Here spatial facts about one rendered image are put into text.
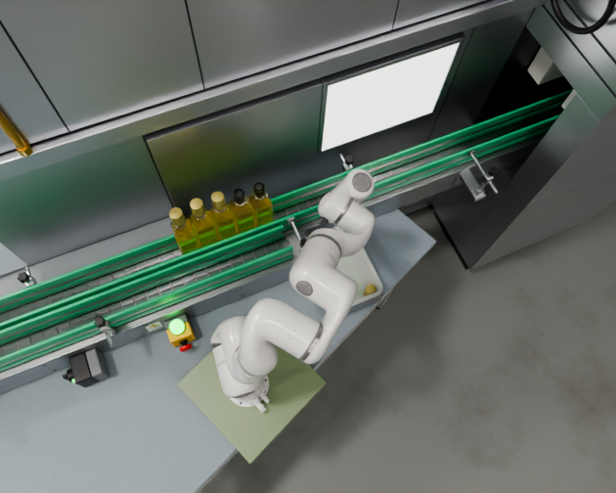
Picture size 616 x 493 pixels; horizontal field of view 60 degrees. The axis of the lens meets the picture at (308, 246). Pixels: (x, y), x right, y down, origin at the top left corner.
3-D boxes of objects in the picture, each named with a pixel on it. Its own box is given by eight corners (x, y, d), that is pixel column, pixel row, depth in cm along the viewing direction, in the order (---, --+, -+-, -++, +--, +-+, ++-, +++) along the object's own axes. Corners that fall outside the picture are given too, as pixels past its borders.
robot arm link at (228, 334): (241, 381, 113) (222, 309, 118) (220, 399, 133) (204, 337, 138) (283, 370, 117) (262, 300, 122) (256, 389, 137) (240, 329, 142)
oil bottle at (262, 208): (267, 216, 172) (265, 183, 153) (274, 231, 170) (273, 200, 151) (251, 223, 171) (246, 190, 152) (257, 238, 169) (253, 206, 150)
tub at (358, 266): (352, 242, 184) (355, 231, 176) (381, 299, 176) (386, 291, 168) (305, 260, 180) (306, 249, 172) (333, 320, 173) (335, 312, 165)
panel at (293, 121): (430, 107, 179) (461, 28, 148) (435, 113, 178) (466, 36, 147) (170, 198, 163) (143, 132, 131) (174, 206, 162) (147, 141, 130)
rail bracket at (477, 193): (461, 176, 192) (482, 139, 171) (485, 214, 186) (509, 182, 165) (450, 180, 191) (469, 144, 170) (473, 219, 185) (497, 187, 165)
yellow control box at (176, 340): (189, 320, 171) (185, 313, 165) (197, 340, 169) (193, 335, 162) (168, 328, 170) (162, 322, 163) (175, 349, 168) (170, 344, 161)
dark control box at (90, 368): (104, 353, 166) (95, 347, 159) (110, 378, 164) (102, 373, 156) (77, 364, 165) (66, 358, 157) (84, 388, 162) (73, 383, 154)
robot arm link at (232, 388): (230, 406, 141) (222, 402, 126) (217, 357, 145) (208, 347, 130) (266, 394, 142) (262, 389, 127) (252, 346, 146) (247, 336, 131)
